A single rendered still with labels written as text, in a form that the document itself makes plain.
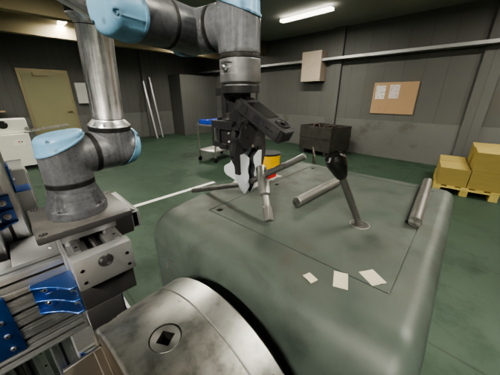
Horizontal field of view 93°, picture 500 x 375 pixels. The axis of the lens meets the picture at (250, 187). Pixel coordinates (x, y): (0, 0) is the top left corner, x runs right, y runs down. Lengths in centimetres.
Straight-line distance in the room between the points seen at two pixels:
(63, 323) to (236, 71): 84
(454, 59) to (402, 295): 649
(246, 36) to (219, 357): 45
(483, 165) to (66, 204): 488
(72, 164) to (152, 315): 53
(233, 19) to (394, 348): 48
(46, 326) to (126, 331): 62
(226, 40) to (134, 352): 44
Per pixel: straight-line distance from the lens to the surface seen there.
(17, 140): 691
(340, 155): 38
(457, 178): 493
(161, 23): 45
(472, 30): 680
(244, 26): 46
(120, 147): 83
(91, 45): 82
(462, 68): 672
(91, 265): 73
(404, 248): 46
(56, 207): 82
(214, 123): 49
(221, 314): 33
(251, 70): 45
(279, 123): 42
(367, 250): 43
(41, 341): 98
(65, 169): 78
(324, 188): 60
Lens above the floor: 148
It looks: 21 degrees down
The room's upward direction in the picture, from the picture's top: straight up
